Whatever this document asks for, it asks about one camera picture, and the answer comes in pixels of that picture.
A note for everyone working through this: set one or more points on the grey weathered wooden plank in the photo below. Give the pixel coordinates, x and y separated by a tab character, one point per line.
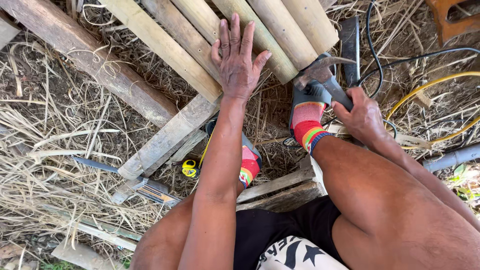
170	137

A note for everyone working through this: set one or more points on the grey plastic pipe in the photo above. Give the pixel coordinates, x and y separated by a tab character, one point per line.
452	158

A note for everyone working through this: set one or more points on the low wooden seat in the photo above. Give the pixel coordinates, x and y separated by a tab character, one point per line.
285	191

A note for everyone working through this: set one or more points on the yellow black tape measure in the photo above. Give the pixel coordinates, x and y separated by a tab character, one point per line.
189	168

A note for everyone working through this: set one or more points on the orange wooden stool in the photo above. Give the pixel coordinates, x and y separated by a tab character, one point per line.
450	22

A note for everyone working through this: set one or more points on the metal tool with orange stripe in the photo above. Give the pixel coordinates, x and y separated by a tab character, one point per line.
155	192

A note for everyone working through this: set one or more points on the rusty claw hammer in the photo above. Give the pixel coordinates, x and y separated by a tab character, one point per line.
322	73

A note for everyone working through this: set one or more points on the dark flat metal bar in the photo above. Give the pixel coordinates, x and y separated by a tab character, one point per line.
349	48

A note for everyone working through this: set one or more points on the person's right fingers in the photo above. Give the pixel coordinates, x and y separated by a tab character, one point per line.
339	109

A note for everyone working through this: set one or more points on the white shirt with black print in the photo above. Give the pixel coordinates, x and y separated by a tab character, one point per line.
296	255

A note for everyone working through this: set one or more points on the row of bamboo slats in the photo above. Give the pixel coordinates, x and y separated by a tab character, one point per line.
176	45

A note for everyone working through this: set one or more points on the black shorts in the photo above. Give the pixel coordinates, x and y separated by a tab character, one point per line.
270	225

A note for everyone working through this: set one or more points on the person's right hand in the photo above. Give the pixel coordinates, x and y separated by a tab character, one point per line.
362	116

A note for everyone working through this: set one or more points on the grey metal knife blade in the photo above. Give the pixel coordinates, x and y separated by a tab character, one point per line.
95	164

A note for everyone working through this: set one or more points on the person's left hand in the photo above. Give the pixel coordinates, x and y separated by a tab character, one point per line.
235	71

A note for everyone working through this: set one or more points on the thick weathered wooden beam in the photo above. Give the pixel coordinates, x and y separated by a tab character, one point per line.
86	52

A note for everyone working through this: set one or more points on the red striped sock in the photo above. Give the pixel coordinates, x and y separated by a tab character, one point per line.
308	125
250	167

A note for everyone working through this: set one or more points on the person's left leg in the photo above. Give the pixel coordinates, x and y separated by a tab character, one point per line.
161	240

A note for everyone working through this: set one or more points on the long pale wooden strip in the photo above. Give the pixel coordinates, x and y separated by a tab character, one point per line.
97	230

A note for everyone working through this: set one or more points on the grey slipper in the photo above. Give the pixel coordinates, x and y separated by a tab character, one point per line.
313	93
249	141

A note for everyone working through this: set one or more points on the person's right leg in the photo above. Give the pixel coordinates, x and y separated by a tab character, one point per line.
393	217

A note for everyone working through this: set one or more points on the pale flat board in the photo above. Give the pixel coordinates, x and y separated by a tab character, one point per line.
84	257

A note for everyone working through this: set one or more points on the person's leg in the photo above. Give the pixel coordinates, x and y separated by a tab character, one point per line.
161	240
393	217

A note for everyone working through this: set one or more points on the grey wooden board end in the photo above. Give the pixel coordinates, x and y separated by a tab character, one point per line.
7	30

